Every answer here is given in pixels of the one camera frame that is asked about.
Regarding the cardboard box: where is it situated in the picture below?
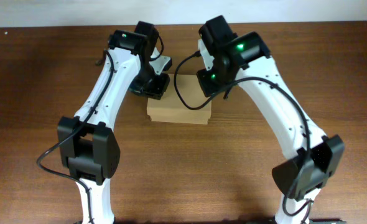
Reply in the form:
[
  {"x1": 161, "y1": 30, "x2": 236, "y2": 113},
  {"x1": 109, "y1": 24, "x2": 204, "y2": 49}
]
[{"x1": 147, "y1": 74, "x2": 211, "y2": 124}]

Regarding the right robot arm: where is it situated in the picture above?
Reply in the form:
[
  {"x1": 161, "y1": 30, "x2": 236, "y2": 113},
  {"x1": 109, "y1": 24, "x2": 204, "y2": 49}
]
[{"x1": 197, "y1": 16, "x2": 345, "y2": 223}]

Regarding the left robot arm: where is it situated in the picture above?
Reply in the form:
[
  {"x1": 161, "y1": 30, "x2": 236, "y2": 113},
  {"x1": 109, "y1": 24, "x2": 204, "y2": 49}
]
[{"x1": 57, "y1": 21, "x2": 172, "y2": 223}]

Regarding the left black cable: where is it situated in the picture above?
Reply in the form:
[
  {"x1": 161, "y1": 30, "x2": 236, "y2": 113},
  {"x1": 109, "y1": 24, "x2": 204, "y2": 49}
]
[{"x1": 35, "y1": 34, "x2": 165, "y2": 224}]

